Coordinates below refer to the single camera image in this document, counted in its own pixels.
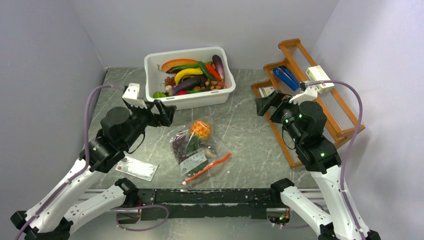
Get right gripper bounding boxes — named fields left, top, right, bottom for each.
left=254, top=88, right=307, bottom=145

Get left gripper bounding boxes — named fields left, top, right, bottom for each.
left=122, top=98, right=176, bottom=149

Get toy dark grapes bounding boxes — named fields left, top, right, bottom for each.
left=171, top=130, right=188, bottom=164

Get toy pineapple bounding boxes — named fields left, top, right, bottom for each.
left=185, top=120, right=213, bottom=151

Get clear zip top bag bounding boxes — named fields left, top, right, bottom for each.
left=169, top=117, right=232, bottom=187

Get toy grey fish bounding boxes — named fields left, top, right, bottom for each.
left=201, top=147, right=217, bottom=158

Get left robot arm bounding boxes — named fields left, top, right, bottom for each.
left=10, top=99, right=177, bottom=240

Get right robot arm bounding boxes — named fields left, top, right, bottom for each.
left=255, top=90, right=381, bottom=240

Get small white box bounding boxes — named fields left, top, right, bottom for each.
left=262, top=86, right=275, bottom=97

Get toy green lime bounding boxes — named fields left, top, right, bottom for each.
left=152, top=91, right=168, bottom=99

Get toy red grapes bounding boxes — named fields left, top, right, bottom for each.
left=164, top=76, right=177, bottom=88

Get blue stapler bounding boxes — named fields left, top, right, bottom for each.
left=272, top=65, right=300, bottom=91

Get wooden shelf rack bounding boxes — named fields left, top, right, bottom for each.
left=251, top=38, right=359, bottom=149

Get toy purple eggplant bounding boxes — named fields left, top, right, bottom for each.
left=169, top=76, right=208, bottom=96

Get white plastic bin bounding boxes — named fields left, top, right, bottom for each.
left=144, top=46, right=236, bottom=110

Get toy orange papaya slice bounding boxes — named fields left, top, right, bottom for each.
left=161, top=58, right=198, bottom=72

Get toy yellow banana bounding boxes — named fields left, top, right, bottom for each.
left=174, top=68, right=203, bottom=85

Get white red box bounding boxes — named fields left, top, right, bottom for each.
left=305, top=65, right=335, bottom=94

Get toy green chili pepper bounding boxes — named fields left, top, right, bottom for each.
left=166, top=61, right=215, bottom=74

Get toy red chili pepper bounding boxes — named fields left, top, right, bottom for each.
left=205, top=63, right=222, bottom=81

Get flat clear packet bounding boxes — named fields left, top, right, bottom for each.
left=115, top=156, right=159, bottom=182

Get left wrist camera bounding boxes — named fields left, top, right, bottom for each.
left=122, top=83, right=147, bottom=109

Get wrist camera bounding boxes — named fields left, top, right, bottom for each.
left=122, top=83, right=147, bottom=109
left=289, top=86, right=319, bottom=105

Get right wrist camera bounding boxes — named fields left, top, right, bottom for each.
left=289, top=86, right=319, bottom=105

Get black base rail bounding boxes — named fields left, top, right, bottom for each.
left=116, top=178, right=294, bottom=221

